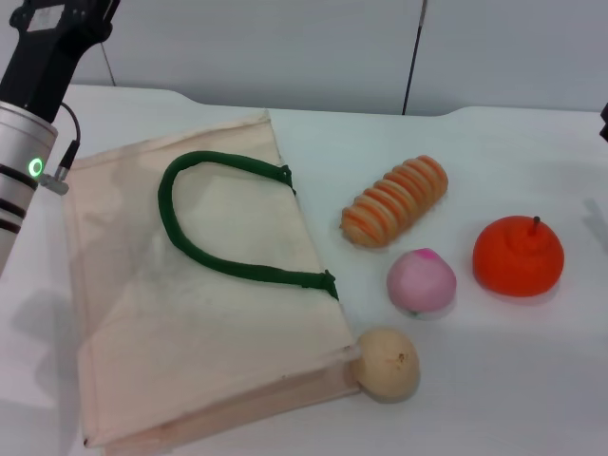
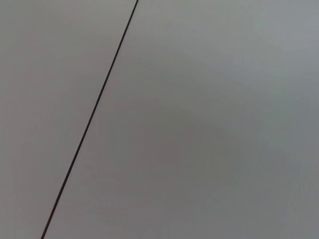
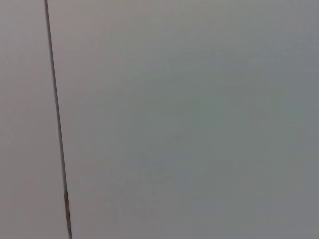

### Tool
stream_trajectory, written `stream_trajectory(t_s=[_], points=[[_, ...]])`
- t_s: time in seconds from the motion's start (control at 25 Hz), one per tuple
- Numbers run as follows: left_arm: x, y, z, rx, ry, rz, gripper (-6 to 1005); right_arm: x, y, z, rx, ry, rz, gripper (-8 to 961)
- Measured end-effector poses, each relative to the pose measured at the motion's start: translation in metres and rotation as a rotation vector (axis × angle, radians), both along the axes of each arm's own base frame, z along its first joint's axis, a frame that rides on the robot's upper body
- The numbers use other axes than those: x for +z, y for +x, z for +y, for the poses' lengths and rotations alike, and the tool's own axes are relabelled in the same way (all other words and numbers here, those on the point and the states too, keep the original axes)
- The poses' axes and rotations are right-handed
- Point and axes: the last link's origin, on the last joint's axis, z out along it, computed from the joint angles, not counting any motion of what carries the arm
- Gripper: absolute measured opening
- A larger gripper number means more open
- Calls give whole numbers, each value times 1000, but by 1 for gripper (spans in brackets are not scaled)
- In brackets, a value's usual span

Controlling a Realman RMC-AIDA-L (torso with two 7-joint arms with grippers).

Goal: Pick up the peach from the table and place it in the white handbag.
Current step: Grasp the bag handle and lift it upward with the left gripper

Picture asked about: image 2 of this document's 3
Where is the thin dark seam line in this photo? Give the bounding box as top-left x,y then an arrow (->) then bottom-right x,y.
40,0 -> 140,239

